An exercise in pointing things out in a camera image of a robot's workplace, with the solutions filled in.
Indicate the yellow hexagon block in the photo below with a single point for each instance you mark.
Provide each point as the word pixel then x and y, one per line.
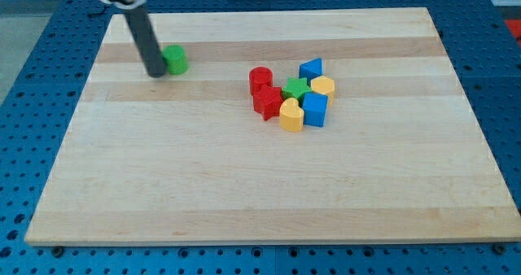
pixel 325 86

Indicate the blue cube block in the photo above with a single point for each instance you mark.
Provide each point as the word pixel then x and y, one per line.
pixel 315 106

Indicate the red cylinder block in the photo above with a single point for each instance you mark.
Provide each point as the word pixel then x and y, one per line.
pixel 258 77

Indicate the red star block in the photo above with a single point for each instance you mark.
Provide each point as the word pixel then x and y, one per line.
pixel 267 101

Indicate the green star block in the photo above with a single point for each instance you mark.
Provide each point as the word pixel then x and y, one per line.
pixel 296 88

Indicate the yellow heart block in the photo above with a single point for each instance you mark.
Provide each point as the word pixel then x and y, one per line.
pixel 291 115

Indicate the light wooden board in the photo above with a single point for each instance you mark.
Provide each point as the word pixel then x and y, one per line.
pixel 185 160

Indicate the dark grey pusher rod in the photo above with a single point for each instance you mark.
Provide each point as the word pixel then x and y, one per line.
pixel 145 40

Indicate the blue triangle block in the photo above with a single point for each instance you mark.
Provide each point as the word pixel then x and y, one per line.
pixel 311 69

